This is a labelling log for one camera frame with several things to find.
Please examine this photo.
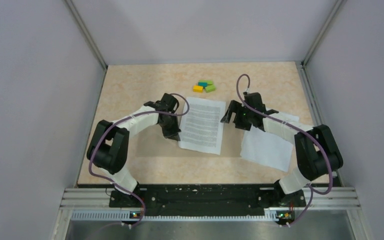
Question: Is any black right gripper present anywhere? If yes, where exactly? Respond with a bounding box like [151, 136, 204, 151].
[221, 100, 254, 131]

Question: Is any printed white paper sheet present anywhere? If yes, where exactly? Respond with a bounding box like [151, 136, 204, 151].
[178, 97, 226, 155]

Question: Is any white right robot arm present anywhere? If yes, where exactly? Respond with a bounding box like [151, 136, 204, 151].
[220, 92, 344, 206]

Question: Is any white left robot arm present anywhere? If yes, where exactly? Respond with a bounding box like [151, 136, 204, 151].
[86, 93, 190, 211]

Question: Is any light green block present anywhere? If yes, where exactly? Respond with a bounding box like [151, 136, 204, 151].
[204, 85, 216, 93]

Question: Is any teal block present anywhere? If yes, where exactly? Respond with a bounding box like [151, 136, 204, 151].
[197, 82, 208, 88]

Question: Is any yellow block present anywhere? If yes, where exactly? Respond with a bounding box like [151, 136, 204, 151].
[192, 85, 204, 93]

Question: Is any white paper sheet stack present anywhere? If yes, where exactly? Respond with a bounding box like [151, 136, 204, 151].
[239, 111, 301, 172]

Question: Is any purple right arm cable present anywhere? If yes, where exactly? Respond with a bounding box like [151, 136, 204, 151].
[236, 73, 334, 227]

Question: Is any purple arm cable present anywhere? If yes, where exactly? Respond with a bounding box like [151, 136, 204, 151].
[85, 93, 191, 239]
[236, 73, 334, 227]

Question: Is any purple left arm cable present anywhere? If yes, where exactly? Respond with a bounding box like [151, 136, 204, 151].
[85, 93, 191, 239]

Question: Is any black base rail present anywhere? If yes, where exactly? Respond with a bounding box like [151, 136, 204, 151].
[109, 184, 306, 217]

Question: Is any grey slotted cable duct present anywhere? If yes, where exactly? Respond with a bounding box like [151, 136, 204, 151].
[70, 209, 278, 222]

